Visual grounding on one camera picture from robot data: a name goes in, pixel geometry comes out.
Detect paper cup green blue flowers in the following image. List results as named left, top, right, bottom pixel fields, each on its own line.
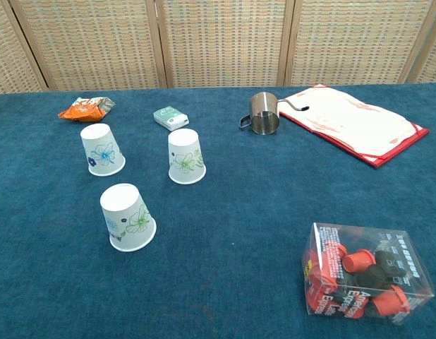
left=99, top=182, right=158, bottom=253

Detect paper cup green flower print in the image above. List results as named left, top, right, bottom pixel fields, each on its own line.
left=167, top=128, right=207, bottom=185

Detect paper cup blue flower print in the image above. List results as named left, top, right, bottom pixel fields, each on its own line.
left=80, top=123, right=126, bottom=177

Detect blue carpet table cover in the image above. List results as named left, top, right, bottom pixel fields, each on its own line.
left=0, top=83, right=436, bottom=339

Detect green white tissue pack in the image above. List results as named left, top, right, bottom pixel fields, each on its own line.
left=152, top=107, right=190, bottom=132

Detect stainless steel mug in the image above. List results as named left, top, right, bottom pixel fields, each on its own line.
left=238, top=91, right=281, bottom=136

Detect woven wooden folding screen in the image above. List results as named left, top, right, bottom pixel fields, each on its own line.
left=0, top=0, right=436, bottom=93

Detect red certificate folder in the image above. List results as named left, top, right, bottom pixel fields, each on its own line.
left=278, top=83, right=430, bottom=169

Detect orange snack bag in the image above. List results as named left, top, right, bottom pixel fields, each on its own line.
left=58, top=97, right=116, bottom=124

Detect red black packaged item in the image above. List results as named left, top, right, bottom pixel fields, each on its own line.
left=301, top=222, right=435, bottom=326

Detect red coffee capsule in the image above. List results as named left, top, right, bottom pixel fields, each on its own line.
left=342, top=249, right=377, bottom=273
left=369, top=285, right=411, bottom=317

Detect thin grey cord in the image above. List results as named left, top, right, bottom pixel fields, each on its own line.
left=276, top=99, right=310, bottom=112

